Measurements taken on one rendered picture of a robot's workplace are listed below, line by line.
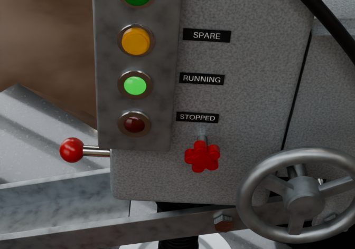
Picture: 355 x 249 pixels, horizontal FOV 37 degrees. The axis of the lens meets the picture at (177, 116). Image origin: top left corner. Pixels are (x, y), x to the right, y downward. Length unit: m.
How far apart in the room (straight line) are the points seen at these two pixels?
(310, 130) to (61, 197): 0.47
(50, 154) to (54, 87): 1.62
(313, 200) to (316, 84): 0.12
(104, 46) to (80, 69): 2.41
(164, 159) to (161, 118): 0.08
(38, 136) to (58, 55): 1.84
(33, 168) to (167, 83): 0.68
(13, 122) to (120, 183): 0.67
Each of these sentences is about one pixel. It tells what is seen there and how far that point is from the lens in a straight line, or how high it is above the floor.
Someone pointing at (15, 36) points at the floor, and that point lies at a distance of 3.26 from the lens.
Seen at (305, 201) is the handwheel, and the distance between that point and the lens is 0.60.
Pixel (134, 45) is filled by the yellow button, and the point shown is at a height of 1.37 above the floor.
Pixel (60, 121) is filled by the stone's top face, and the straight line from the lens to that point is 1.28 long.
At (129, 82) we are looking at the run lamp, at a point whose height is 1.33.
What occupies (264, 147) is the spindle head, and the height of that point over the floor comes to 1.23.
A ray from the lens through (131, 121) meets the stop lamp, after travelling 0.56.
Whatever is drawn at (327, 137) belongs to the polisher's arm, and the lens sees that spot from 0.64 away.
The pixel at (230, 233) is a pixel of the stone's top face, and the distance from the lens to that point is 1.05.
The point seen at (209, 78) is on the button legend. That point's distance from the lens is 0.55.
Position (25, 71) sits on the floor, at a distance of 2.94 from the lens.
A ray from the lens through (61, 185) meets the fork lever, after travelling 0.91.
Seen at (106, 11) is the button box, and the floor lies 1.40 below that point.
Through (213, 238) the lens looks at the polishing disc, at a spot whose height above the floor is 0.85.
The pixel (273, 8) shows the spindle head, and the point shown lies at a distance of 0.52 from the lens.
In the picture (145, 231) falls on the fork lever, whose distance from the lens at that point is 0.80.
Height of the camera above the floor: 1.63
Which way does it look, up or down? 39 degrees down
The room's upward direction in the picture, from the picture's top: 5 degrees clockwise
